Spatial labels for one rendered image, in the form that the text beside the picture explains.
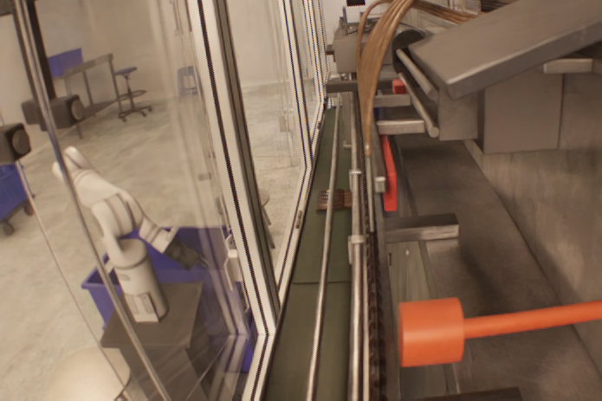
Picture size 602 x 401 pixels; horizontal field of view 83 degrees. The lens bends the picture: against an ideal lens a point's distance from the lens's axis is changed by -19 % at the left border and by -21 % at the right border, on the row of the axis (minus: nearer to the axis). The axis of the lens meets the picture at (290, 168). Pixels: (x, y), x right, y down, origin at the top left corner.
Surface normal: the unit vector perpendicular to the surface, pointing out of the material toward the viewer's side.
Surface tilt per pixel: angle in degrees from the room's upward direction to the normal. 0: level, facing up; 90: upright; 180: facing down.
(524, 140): 90
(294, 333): 2
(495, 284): 0
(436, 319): 19
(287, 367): 2
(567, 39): 90
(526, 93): 90
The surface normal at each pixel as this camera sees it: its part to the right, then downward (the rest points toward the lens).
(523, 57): -0.13, 0.41
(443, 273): -0.13, -0.91
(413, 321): -0.18, -0.63
